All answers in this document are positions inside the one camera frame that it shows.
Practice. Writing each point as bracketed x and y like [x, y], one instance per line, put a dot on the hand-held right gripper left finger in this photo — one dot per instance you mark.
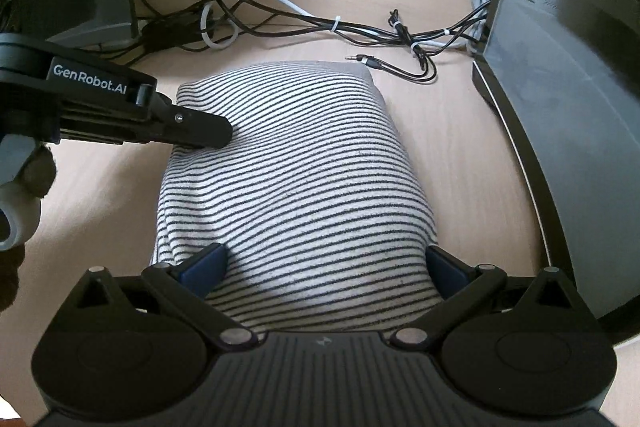
[205, 269]

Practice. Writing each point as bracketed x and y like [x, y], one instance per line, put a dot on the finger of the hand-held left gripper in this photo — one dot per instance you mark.
[195, 129]

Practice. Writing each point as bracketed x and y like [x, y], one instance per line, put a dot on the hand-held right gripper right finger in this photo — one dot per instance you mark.
[445, 272]

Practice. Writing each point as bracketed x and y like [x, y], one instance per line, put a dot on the striped grey clothes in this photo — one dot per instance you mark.
[300, 187]

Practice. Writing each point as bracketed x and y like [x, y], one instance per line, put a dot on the black power adapter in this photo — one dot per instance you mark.
[170, 34]

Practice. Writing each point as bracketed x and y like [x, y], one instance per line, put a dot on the white computer case glass panel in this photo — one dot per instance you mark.
[580, 107]

